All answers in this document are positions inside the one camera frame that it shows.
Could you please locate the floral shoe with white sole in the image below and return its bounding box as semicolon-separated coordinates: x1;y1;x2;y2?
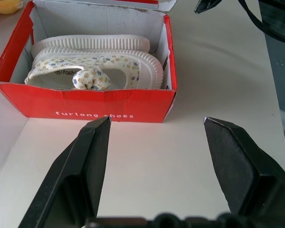
30;34;151;55
23;46;162;92

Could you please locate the orange shallow cardboard box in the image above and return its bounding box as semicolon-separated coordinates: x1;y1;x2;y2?
0;0;179;124

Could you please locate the black furniture piece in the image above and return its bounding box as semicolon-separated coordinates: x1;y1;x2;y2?
258;0;285;45

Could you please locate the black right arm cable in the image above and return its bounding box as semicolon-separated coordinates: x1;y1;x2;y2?
238;0;285;46

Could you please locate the yellow toy fruit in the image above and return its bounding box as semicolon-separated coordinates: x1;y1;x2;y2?
0;0;22;14

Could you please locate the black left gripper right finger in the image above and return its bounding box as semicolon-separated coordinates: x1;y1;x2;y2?
203;116;285;228

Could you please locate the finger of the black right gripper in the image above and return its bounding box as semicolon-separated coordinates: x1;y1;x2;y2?
194;0;225;14

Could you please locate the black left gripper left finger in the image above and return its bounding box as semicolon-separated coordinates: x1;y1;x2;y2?
19;116;113;228

